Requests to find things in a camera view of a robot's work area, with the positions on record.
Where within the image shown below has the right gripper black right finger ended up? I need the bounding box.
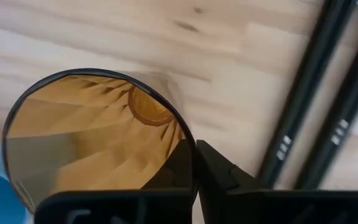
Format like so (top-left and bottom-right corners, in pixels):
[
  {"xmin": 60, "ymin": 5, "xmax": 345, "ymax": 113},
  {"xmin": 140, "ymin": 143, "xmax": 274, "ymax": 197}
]
[{"xmin": 196, "ymin": 139, "xmax": 358, "ymax": 224}]

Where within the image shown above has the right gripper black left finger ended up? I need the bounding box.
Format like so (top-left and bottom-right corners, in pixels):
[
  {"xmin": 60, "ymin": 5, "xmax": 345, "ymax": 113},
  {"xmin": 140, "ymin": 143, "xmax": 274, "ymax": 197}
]
[{"xmin": 34, "ymin": 139, "xmax": 198, "ymax": 224}]

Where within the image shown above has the black aluminium frame rail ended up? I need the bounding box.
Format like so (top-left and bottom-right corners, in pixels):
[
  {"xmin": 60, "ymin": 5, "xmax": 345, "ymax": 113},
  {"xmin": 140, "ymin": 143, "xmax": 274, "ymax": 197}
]
[
  {"xmin": 293, "ymin": 12, "xmax": 358, "ymax": 190},
  {"xmin": 256, "ymin": 0, "xmax": 358, "ymax": 189}
]

